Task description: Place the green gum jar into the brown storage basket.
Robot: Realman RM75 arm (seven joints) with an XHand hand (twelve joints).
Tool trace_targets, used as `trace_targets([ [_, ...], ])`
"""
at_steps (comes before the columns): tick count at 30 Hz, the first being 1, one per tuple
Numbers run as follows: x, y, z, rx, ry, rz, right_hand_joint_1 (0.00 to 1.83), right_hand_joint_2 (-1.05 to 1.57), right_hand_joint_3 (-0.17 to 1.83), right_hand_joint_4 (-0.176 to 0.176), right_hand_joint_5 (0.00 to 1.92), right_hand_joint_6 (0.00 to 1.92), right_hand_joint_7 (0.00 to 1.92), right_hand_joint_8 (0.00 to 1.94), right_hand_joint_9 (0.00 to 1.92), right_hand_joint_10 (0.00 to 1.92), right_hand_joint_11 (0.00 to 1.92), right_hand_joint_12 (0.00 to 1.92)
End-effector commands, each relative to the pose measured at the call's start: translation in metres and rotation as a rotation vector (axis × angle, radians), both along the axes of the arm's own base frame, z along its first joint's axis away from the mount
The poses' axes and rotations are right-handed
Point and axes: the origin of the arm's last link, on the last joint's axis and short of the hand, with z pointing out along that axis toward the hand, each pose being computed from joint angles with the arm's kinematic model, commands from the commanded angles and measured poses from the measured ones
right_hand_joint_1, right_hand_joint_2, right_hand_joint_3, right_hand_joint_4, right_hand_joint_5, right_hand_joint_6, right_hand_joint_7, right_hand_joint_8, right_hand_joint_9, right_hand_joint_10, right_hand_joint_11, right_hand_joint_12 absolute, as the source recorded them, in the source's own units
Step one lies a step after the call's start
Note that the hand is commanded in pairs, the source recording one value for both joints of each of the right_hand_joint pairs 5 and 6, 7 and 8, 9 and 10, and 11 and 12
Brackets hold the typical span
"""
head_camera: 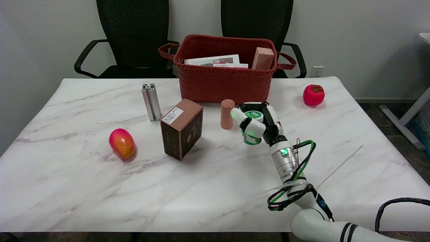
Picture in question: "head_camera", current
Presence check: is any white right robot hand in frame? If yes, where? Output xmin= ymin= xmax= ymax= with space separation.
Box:
xmin=230 ymin=102 xmax=288 ymax=146

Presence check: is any green gum jar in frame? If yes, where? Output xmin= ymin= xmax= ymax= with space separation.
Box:
xmin=243 ymin=111 xmax=264 ymax=146

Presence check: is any brown woven storage basket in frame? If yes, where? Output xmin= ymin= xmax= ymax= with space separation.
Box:
xmin=158 ymin=34 xmax=297 ymax=104

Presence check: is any wooden cylinder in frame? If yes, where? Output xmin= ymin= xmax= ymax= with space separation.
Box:
xmin=220 ymin=99 xmax=235 ymax=130

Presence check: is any wooden block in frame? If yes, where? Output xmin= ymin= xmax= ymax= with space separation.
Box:
xmin=252 ymin=47 xmax=274 ymax=71

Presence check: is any white printed booklet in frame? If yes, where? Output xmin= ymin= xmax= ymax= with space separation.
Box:
xmin=184 ymin=54 xmax=249 ymax=69

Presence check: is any brown cardboard box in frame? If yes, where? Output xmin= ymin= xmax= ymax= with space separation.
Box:
xmin=160 ymin=98 xmax=204 ymax=161

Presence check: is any black office chair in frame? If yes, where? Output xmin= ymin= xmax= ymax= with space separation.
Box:
xmin=74 ymin=0 xmax=180 ymax=79
xmin=221 ymin=0 xmax=307 ymax=79

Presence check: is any aluminium extrusion profile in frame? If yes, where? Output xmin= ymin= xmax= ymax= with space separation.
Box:
xmin=141 ymin=83 xmax=162 ymax=122

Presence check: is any white desk leg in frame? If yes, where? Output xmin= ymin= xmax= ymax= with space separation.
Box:
xmin=379 ymin=87 xmax=430 ymax=151

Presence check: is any red yellow mango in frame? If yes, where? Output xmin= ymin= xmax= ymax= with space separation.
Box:
xmin=109 ymin=128 xmax=135 ymax=158

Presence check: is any black green cable bundle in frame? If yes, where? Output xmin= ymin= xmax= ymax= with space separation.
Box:
xmin=267 ymin=138 xmax=334 ymax=221

